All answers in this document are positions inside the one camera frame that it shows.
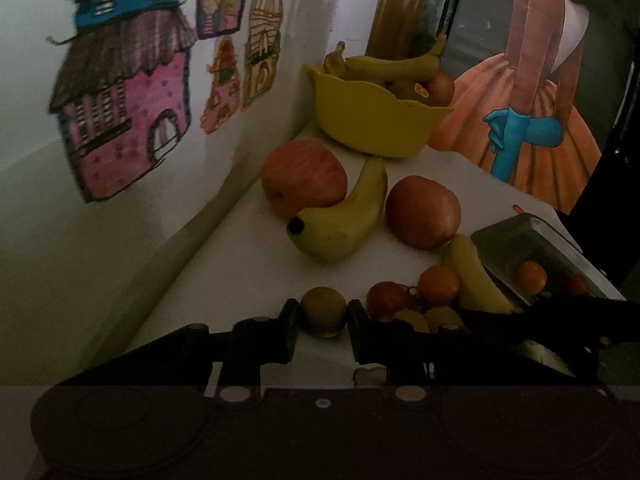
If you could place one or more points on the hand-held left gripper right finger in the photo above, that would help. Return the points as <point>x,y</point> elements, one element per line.
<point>356,332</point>

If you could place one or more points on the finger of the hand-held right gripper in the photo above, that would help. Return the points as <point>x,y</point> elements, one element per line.
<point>560,322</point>

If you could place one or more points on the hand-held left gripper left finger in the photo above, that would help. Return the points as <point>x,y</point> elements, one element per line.
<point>292,332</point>

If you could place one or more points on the brown kiwi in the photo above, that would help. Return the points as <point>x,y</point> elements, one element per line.
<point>323,311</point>

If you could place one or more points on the round red apple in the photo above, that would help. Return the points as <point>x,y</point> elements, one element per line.
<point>422,212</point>

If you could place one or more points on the large red apple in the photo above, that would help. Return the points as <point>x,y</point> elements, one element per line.
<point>305,177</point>

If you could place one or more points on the yellow plastic bowl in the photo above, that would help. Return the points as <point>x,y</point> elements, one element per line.
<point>370,120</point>

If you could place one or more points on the small red fruit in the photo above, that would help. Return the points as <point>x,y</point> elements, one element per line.
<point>387,299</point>
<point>576,285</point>

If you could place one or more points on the orange tangerine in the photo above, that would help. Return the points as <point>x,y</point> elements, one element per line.
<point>439,286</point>
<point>531,277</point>

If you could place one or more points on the small yellow lemon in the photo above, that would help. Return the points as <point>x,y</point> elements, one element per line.
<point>411,321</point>
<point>442,316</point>

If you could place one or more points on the metal tray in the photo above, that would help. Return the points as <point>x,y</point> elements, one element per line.
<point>505,242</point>

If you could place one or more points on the small yellow banana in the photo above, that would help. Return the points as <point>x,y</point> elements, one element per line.
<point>472,275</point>

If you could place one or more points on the large yellow banana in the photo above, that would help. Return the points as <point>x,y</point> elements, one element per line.
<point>345,220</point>

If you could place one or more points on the kiwi with sticker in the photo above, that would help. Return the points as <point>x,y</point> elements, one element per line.
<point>407,90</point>

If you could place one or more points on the small reddish apple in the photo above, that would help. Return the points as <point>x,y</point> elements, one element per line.
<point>441,89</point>

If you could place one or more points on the long banana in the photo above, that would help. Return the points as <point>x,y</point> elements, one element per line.
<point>395,66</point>

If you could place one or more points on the banana with dark stem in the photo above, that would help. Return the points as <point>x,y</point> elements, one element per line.
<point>334,62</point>

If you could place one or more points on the orange dress wall poster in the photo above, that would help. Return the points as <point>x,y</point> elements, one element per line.
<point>550,160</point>

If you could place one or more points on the house drawings wall sheet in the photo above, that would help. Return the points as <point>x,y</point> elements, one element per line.
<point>125,110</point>

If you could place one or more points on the wooden post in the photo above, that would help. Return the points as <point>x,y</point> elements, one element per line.
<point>400,5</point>

